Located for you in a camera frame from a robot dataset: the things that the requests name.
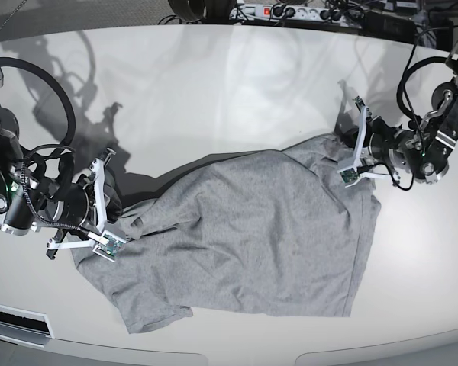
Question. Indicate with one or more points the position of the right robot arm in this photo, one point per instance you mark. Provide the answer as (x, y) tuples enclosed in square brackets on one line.
[(36, 185)]

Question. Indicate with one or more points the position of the black box background right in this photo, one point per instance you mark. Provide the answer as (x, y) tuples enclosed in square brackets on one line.
[(388, 27)]

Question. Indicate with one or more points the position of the white slotted bracket table edge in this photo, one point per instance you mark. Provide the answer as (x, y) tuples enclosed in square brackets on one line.
[(25, 327)]

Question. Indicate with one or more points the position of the white power strip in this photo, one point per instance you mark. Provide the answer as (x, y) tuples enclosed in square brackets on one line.
[(343, 14)]

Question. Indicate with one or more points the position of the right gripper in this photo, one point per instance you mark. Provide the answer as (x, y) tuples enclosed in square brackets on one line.
[(69, 204)]

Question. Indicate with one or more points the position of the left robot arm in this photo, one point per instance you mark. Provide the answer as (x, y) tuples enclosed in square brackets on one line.
[(422, 149)]

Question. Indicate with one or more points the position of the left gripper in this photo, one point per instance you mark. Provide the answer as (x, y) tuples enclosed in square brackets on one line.
[(382, 143)]

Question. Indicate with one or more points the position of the grey t-shirt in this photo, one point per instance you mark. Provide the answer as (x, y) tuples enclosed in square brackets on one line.
[(273, 232)]

